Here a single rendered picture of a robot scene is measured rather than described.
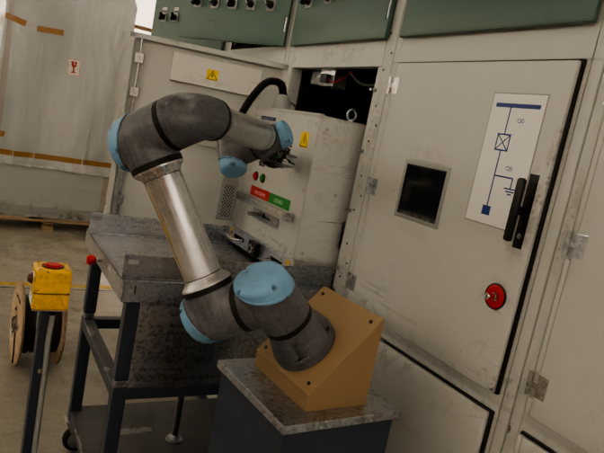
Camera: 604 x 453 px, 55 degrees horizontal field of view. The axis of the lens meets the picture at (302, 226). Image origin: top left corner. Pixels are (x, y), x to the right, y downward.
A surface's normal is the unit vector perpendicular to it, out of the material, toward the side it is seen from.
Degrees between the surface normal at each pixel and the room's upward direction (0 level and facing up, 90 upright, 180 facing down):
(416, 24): 90
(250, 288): 40
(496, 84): 90
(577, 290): 90
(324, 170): 90
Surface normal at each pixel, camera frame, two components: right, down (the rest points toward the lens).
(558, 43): -0.86, -0.09
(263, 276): -0.33, -0.77
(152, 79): 0.14, 0.18
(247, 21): -0.58, 0.01
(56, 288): 0.47, 0.22
